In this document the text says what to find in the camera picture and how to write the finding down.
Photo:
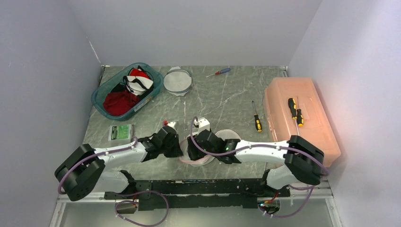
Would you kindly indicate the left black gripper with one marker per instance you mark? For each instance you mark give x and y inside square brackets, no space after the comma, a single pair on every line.
[175,152]

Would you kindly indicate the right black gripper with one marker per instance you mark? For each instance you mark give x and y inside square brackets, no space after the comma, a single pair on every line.
[191,148]

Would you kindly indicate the pink-trimmed white mesh laundry bag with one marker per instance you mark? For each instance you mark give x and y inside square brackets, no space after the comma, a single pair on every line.
[223,134]

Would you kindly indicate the blue-trimmed white mesh laundry bag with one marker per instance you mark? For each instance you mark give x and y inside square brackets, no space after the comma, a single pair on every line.
[178,81]

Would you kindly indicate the white bra with black straps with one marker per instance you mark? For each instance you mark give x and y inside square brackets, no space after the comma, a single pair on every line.
[138,85]

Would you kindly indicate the dark red bra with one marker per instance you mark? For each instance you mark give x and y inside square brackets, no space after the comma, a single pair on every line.
[119,103]

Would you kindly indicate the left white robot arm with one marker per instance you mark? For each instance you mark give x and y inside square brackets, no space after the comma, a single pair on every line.
[87,169]

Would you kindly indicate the green labelled small box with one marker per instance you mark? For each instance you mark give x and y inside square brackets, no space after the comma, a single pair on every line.
[121,133]

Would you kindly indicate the yellow-black screwdriver on table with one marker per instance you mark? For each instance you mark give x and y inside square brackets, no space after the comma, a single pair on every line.
[257,122]

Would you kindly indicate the teal plastic basin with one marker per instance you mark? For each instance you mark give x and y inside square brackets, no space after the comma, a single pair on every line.
[101,92]

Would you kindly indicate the red-blue small screwdriver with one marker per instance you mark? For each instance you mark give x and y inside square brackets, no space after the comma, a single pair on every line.
[226,70]

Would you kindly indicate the large yellow-black screwdriver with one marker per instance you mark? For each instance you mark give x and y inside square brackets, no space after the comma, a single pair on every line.
[292,107]

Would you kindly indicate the orange translucent plastic box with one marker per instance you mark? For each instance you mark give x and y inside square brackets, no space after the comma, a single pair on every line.
[316,128]

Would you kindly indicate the medium yellow-black screwdriver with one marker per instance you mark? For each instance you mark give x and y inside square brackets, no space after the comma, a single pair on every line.
[300,119]

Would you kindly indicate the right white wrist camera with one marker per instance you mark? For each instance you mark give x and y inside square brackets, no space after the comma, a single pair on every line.
[200,125]

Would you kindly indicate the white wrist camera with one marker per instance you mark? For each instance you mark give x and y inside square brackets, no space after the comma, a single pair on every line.
[172,124]
[200,125]

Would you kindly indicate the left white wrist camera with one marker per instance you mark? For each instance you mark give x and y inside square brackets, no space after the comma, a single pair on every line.
[172,124]

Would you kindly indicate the black base frame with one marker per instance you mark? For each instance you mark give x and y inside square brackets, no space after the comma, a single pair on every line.
[159,194]

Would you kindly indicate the aluminium rail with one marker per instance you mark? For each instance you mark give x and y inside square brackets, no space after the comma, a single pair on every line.
[313,189]

